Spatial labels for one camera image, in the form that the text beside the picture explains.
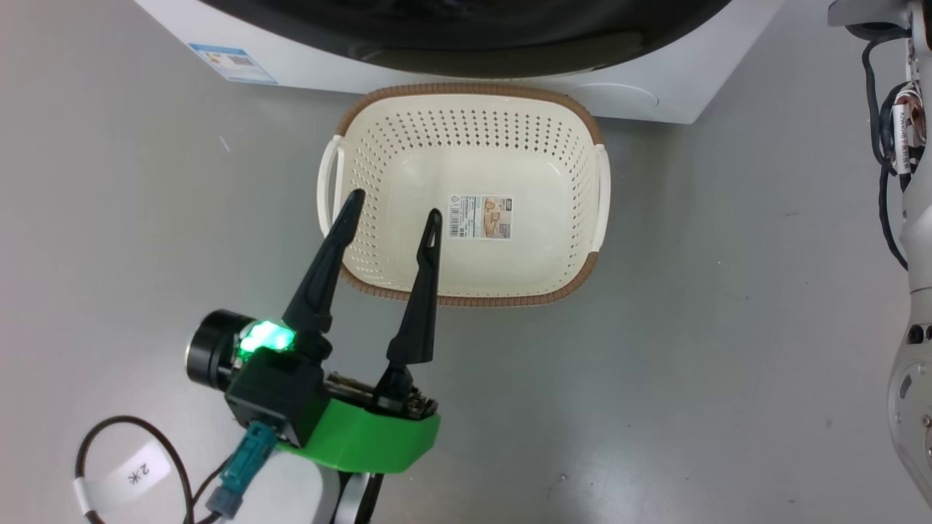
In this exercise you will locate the teal left camera connector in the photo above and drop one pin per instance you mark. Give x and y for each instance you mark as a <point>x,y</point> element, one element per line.
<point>244,466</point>

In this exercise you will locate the round white filter cover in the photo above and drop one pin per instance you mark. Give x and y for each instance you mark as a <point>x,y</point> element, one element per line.
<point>619,98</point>

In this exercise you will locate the white front-load washing machine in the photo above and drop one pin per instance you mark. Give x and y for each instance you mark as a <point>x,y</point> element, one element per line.
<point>328,65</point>

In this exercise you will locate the cream perforated basket brown rim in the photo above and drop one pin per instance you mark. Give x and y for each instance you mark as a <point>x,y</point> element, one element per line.
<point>408,175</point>

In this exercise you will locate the blue energy label sticker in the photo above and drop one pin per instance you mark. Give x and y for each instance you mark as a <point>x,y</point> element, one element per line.
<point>233,64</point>

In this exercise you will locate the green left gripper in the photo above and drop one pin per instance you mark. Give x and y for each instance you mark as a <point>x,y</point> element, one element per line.
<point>371,440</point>

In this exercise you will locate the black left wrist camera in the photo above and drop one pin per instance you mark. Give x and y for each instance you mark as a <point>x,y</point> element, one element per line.
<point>273,389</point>

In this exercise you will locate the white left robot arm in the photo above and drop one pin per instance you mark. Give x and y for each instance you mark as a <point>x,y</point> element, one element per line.
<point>291,498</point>

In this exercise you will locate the dark round washing machine door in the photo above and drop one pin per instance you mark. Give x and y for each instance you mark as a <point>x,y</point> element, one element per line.
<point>466,29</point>

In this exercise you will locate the paper product label sticker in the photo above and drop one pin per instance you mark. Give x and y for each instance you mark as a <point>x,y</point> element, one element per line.
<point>480,216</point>

